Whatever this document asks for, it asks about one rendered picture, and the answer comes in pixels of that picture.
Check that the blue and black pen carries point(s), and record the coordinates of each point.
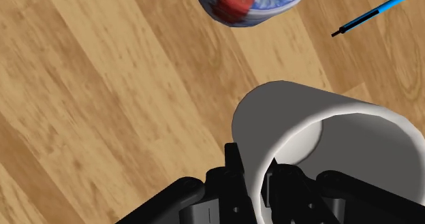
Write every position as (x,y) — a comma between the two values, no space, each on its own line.
(372,16)

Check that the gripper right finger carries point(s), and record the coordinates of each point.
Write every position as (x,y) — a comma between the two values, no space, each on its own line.
(298,190)

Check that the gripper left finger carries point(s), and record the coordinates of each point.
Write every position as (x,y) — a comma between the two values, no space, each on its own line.
(229,183)

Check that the blue and white patterned bowl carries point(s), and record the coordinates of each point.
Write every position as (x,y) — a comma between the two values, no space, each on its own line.
(265,7)

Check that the white cup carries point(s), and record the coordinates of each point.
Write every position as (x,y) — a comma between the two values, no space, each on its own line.
(285,117)

